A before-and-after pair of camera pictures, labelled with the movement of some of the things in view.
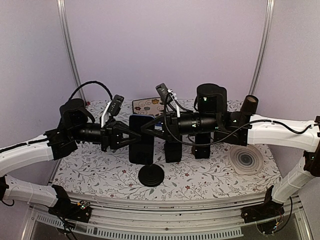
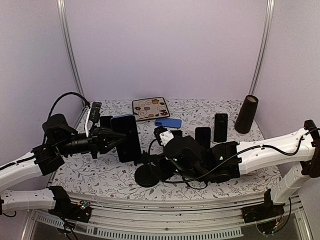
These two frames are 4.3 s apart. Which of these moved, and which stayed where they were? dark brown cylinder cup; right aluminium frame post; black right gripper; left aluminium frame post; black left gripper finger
Moved: black left gripper finger; black right gripper
Stayed: left aluminium frame post; dark brown cylinder cup; right aluminium frame post
